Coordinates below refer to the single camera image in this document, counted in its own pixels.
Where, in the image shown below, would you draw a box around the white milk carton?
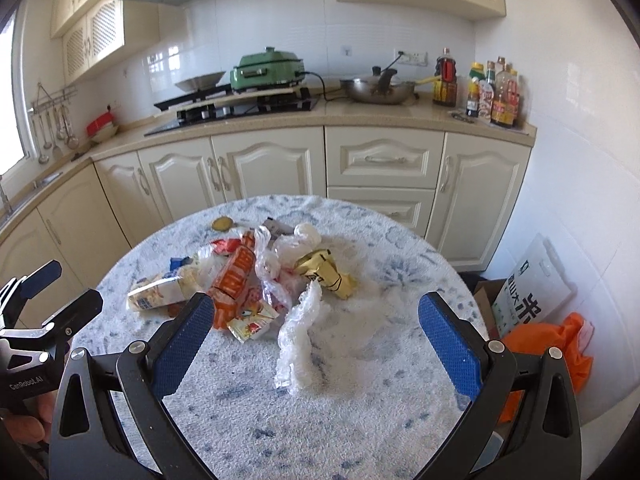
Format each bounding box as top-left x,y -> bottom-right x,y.
127,269 -> 202,312

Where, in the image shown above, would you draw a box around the orange snack wrapper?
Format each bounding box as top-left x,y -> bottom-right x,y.
207,231 -> 255,330

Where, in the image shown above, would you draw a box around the clear plastic bag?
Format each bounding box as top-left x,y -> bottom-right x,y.
273,281 -> 329,396

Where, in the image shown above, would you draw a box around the silver sachet packet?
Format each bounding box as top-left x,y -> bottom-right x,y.
262,217 -> 294,240

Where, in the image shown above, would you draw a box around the yellow snack wrapper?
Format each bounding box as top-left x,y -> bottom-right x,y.
294,249 -> 357,300

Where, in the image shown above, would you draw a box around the red sauce packet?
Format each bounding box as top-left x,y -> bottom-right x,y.
210,238 -> 242,256

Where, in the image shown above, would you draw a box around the white plastic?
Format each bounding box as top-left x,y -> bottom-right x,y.
272,222 -> 322,269

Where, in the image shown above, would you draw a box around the steel kitchen sink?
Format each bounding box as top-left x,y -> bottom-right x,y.
0,171 -> 63,228

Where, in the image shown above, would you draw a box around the person's left hand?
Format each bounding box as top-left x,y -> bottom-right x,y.
3,391 -> 56,444

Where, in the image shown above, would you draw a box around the orange plastic bag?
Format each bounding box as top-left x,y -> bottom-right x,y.
497,312 -> 596,426

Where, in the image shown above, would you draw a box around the white rice bag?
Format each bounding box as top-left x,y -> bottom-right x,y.
491,234 -> 576,337

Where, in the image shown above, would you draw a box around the cardboard box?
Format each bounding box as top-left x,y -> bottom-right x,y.
473,278 -> 506,338

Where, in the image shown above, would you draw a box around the red and white bowl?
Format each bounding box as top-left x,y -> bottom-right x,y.
86,107 -> 119,144

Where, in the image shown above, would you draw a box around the hanging utensil rack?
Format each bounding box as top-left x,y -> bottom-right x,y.
27,82 -> 80,166

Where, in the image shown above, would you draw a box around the round table blue-white cloth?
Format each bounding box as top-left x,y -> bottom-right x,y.
75,195 -> 484,479

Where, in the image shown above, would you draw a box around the lower cream cabinets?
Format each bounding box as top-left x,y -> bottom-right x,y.
0,123 -> 533,331

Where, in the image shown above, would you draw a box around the black gas stove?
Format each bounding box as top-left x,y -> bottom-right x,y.
144,86 -> 319,136

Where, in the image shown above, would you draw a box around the green electric cooker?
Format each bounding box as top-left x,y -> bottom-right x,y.
230,47 -> 306,92

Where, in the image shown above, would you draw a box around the dark soy sauce bottle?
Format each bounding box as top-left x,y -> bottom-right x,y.
433,48 -> 458,107

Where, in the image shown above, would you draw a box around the yellow cap oil bottle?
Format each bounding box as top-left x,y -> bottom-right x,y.
465,62 -> 485,117

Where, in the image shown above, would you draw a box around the steel wok with lid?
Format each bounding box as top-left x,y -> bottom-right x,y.
341,66 -> 416,105

